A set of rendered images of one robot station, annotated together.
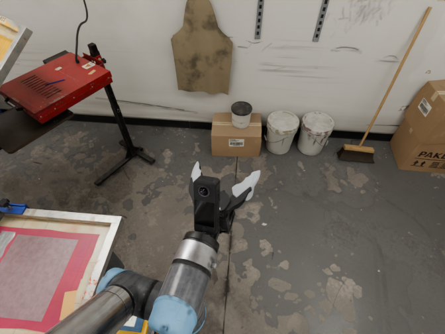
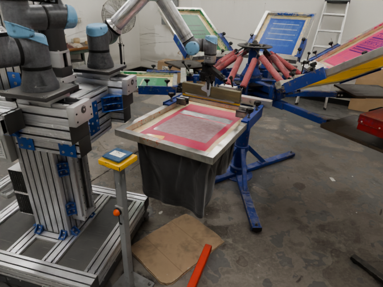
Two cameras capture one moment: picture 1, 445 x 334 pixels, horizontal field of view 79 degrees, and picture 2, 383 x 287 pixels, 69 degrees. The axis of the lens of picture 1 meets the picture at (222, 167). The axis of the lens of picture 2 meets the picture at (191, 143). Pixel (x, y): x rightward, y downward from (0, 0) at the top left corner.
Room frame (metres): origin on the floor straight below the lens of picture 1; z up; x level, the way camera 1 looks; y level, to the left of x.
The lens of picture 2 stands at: (0.97, -0.58, 1.62)
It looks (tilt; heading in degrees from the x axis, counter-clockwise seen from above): 27 degrees down; 112
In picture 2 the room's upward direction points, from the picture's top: 2 degrees clockwise
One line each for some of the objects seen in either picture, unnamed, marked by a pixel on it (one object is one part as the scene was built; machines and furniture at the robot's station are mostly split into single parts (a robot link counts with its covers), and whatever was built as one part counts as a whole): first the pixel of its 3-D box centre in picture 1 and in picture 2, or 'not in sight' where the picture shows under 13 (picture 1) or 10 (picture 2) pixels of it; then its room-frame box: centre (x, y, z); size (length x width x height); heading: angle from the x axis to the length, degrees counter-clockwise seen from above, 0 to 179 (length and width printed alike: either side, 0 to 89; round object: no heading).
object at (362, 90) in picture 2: not in sight; (320, 93); (1.10, 2.23, 0.91); 1.34 x 0.40 x 0.08; 25
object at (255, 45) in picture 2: not in sight; (245, 114); (0.50, 1.96, 0.67); 0.39 x 0.39 x 1.35
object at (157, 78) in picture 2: not in sight; (149, 72); (-0.33, 1.58, 1.05); 1.08 x 0.61 x 0.23; 25
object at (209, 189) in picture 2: not in sight; (220, 167); (0.60, 0.83, 0.74); 0.46 x 0.04 x 0.42; 85
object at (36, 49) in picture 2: not in sight; (31, 48); (-0.10, 0.27, 1.42); 0.13 x 0.12 x 0.14; 73
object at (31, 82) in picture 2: not in sight; (39, 76); (-0.09, 0.28, 1.31); 0.15 x 0.15 x 0.10
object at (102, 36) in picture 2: not in sight; (98, 36); (-0.17, 0.77, 1.42); 0.13 x 0.12 x 0.14; 109
